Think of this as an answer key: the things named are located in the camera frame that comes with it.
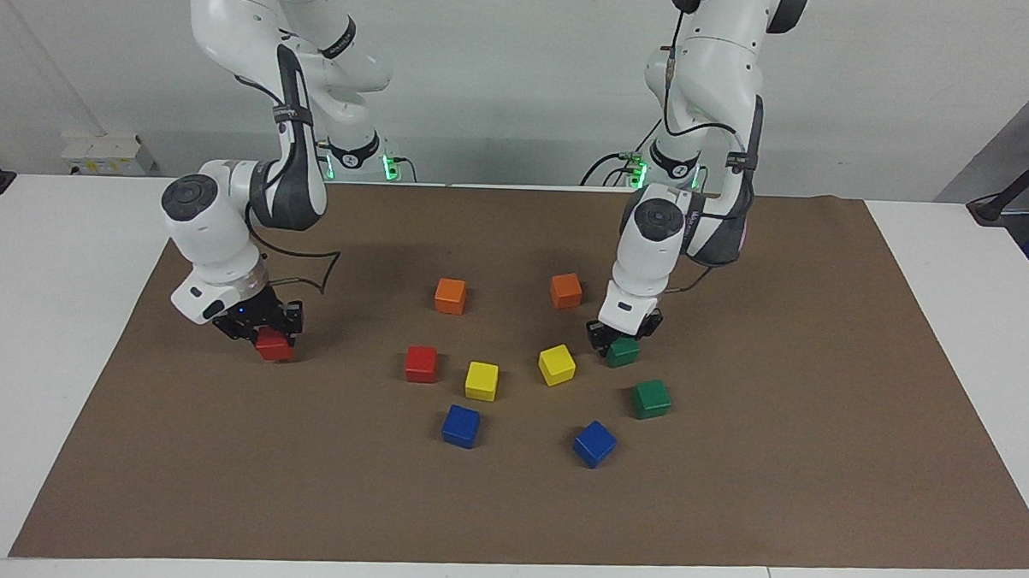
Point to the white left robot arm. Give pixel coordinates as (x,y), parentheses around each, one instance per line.
(710,73)

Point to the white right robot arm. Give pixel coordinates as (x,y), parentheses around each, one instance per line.
(217,227)

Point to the yellow wooden cube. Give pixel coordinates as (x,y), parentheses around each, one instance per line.
(481,380)
(556,364)

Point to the red wooden cube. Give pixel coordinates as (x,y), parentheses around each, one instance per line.
(274,349)
(421,364)

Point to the green terminal connector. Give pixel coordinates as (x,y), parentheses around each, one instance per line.
(631,159)

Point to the brown paper table mat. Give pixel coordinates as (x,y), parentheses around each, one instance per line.
(730,502)

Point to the blue wooden cube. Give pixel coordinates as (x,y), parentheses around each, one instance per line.
(594,443)
(461,426)

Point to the white power strip box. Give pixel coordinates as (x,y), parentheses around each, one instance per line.
(108,155)

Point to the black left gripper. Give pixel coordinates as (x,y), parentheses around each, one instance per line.
(626,331)

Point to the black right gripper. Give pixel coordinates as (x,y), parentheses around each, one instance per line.
(241,315)

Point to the orange wooden cube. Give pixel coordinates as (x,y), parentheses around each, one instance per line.
(566,291)
(450,295)

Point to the black tripod pole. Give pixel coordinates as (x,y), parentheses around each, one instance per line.
(1023,174)

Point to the green wooden cube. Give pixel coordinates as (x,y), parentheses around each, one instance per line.
(623,354)
(651,399)

